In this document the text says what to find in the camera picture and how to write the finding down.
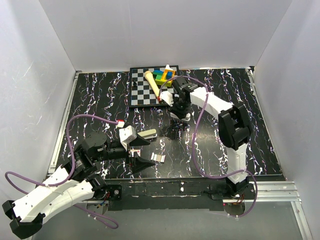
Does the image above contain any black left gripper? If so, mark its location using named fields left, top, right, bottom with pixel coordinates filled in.
left=93, top=133, right=156, bottom=172

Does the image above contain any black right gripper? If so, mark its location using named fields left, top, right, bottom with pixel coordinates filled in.
left=166, top=96, right=190, bottom=120

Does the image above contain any red white staple box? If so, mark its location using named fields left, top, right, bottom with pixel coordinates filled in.
left=150, top=153, right=166, bottom=163

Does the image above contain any cream white stapler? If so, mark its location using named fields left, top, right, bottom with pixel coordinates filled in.
left=137, top=129, right=158, bottom=140

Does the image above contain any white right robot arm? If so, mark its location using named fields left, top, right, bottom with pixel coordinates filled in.
left=159, top=76, right=252, bottom=199

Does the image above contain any red white staple box sleeve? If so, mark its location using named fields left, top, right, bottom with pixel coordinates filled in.
left=129, top=149, right=141, bottom=156

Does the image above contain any yellow green toy block tray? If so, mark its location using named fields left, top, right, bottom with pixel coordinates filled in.
left=152, top=70, right=176, bottom=86

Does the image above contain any white chess piece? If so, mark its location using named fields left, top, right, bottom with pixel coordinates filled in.
left=165, top=64, right=173, bottom=71

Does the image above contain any black white chessboard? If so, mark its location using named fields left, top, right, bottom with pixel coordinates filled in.
left=128, top=65, right=167, bottom=108

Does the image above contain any cream wooden rolling pin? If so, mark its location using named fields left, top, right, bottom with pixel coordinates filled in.
left=144, top=71, right=160, bottom=98

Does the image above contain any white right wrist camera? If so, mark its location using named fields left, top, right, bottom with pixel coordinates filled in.
left=158, top=91, right=174, bottom=106

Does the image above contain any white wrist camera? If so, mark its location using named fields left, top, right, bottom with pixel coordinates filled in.
left=158, top=91, right=174, bottom=106
left=116, top=120, right=137, bottom=151

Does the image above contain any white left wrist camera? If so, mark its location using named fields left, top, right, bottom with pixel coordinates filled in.
left=116, top=120, right=137, bottom=151

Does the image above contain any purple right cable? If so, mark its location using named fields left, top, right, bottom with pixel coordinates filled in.
left=158, top=75, right=258, bottom=218

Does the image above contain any black mounting base plate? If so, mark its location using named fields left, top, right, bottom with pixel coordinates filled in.
left=107, top=177, right=255, bottom=211

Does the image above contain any aluminium rail frame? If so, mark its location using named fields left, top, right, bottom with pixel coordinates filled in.
left=221, top=181, right=313, bottom=240

